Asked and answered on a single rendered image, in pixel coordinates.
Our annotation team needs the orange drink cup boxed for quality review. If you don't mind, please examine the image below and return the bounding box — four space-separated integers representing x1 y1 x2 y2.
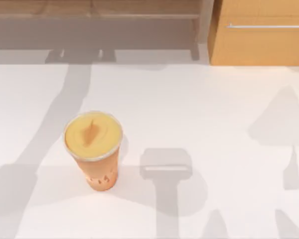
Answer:
63 112 123 192

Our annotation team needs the open wooden shelf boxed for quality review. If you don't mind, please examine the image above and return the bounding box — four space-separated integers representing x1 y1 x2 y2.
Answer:
0 0 215 62

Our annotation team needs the wooden cupboard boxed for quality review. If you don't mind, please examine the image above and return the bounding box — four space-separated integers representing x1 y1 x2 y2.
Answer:
207 0 299 67

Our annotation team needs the long metal handle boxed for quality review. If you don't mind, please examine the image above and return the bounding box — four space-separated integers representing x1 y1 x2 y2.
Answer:
226 23 299 29

